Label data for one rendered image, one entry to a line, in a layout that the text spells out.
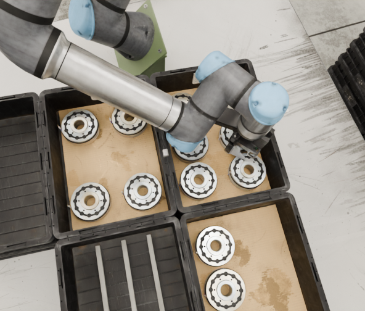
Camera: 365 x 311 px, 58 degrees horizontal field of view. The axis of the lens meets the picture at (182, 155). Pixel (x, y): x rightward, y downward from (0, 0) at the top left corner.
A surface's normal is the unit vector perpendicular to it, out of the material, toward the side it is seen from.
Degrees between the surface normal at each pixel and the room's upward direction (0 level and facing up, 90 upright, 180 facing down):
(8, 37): 63
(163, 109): 35
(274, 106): 5
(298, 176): 0
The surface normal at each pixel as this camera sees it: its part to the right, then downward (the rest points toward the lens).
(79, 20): -0.71, 0.06
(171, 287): 0.07, -0.30
